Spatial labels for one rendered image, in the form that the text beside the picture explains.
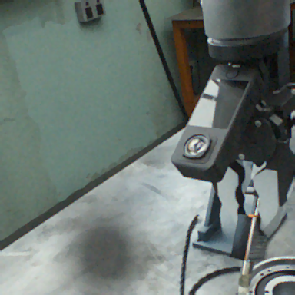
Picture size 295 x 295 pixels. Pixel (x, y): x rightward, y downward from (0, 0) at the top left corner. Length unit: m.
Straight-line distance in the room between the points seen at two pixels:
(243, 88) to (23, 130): 1.85
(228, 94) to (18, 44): 1.82
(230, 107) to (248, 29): 0.06
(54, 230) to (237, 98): 0.51
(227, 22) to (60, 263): 0.48
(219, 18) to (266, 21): 0.04
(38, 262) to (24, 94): 1.50
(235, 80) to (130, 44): 2.24
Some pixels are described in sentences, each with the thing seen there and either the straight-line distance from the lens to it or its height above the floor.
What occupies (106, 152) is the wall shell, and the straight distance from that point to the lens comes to 2.57.
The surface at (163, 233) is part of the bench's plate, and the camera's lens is 0.76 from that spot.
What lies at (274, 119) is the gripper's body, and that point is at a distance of 0.44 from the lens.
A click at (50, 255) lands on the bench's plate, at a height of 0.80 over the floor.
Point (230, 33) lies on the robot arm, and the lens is 0.42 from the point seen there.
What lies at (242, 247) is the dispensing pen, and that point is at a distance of 0.50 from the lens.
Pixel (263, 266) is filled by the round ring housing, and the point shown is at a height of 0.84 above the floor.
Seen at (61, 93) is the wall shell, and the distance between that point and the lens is 2.34.
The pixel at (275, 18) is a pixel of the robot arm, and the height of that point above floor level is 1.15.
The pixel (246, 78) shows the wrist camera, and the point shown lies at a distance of 0.43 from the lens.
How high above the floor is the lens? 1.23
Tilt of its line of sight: 28 degrees down
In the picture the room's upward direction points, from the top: 10 degrees counter-clockwise
